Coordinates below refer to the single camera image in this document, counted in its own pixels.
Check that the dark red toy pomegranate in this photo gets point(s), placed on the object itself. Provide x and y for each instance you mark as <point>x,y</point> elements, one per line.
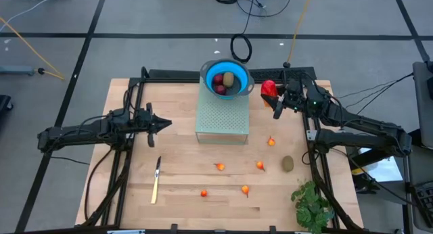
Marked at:
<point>218,79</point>
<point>221,90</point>

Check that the green artificial leafy plant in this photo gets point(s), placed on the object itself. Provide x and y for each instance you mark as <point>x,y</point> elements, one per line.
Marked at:
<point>311,210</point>

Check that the white sheet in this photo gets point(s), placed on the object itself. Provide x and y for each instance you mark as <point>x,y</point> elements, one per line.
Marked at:
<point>385,171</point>

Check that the blue collapsible bowl grey rim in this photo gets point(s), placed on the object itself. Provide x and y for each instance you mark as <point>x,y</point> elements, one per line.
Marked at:
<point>209,71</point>

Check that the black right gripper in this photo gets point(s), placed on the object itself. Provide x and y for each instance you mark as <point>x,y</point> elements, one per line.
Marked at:
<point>299,97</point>

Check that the black floor object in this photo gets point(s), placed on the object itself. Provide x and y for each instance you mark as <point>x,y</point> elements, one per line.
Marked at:
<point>4,103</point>

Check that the silver bracket plate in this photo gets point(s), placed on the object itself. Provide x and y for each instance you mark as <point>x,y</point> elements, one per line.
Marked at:
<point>125,232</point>

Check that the pale green perforated metal shelf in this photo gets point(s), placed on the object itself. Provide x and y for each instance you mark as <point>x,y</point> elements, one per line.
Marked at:
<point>221,119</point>

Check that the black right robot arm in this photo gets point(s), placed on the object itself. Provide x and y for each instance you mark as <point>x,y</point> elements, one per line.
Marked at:
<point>355,139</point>

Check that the red yellow toy mango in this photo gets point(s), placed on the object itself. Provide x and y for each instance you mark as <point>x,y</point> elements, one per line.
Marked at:
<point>269,88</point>

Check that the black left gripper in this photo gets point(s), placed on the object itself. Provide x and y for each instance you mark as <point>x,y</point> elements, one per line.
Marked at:
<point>143,120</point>

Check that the small red-orange toy fruit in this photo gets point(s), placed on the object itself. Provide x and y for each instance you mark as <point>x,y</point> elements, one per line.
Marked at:
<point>203,193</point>

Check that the grey keypad device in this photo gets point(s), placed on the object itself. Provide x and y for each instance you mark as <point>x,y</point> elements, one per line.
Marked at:
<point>423,193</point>

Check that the black table edge bracket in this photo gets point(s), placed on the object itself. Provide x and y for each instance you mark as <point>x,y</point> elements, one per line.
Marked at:
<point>174,228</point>
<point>272,229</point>

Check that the black support beam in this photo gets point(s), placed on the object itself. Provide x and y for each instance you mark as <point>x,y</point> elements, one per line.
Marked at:
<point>416,136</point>

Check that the brown toy kiwi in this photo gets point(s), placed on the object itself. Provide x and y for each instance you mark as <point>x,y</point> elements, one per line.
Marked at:
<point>228,79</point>
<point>288,163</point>

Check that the grey floor bar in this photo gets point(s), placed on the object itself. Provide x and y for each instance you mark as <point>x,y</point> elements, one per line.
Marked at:
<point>17,70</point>

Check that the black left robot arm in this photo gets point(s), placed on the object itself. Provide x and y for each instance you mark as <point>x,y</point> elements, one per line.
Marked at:
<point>74,134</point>

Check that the small yellow-red toy pear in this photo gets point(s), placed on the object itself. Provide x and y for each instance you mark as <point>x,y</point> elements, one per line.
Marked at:
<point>245,189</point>
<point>220,166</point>
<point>260,165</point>
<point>271,142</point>

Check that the grey cabinet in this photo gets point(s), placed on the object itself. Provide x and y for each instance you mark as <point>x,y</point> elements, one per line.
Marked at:
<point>424,105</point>

